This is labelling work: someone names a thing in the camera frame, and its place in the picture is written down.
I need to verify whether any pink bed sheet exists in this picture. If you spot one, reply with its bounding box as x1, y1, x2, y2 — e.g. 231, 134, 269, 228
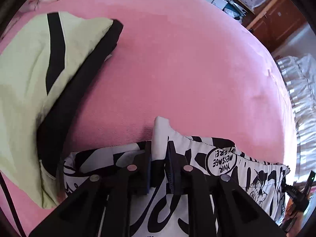
1, 0, 296, 236

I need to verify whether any black white graffiti jacket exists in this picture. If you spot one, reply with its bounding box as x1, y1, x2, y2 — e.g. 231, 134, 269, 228
63, 117, 290, 236

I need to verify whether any brown wooden cabinet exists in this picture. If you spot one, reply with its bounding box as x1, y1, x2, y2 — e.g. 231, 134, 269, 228
246, 0, 307, 53

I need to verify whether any white ruffled curtain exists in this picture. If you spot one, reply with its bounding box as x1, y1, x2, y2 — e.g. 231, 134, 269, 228
277, 54, 315, 183

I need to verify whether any green black folded garment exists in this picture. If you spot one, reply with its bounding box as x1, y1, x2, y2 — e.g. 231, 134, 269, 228
1, 12, 123, 209

